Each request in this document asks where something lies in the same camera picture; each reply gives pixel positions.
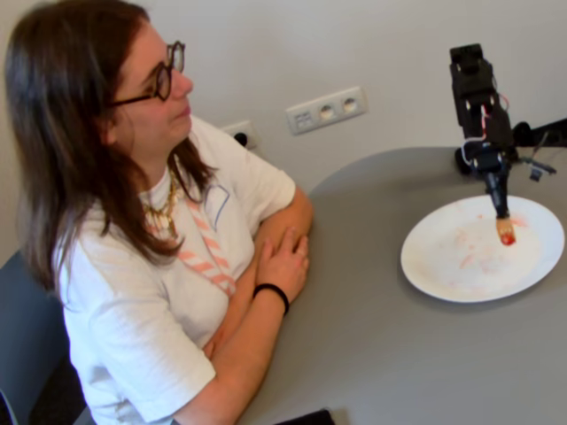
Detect grey blue chair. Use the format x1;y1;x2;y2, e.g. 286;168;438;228
0;249;92;425

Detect black hair tie wristband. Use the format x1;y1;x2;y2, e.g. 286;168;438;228
252;282;291;316

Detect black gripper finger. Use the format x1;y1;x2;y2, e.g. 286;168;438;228
496;169;511;220
484;172;501;218

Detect white multi-outlet wall socket strip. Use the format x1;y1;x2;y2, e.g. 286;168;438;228
284;85;369;136

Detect person's right forearm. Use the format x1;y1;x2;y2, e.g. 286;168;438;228
201;286;290;425

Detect orange white striped lanyard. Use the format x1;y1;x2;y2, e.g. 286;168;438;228
175;197;238;296

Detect black connector with cable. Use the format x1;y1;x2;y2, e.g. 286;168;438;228
517;131;559;183

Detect person's head with brown hair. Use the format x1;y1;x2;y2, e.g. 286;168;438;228
4;0;219;294

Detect gold chain necklace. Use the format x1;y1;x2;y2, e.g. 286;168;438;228
140;169;183;236

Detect flat black device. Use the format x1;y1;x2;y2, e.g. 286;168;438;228
273;408;336;425

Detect person's right hand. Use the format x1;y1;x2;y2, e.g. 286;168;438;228
253;227;310;304

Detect black table clamp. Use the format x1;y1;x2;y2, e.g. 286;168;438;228
511;120;535;151

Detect wooden fork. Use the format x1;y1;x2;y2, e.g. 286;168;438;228
495;215;518;247

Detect white name sticker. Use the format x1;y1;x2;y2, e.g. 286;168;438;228
203;182;232;232

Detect dark-framed glasses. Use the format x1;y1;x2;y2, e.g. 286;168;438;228
107;40;188;108

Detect black wall ledge bar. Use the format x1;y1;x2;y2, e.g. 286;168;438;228
530;116;567;149

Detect person's left forearm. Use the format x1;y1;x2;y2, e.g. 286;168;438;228
221;187;315;311

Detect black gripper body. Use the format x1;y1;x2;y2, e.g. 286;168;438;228
463;144;510;179

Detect white round plate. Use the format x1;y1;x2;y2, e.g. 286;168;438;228
400;195;566;305

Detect white single wall socket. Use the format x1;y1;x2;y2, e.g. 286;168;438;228
220;120;260;151

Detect white t-shirt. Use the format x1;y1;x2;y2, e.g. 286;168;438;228
56;113;298;425

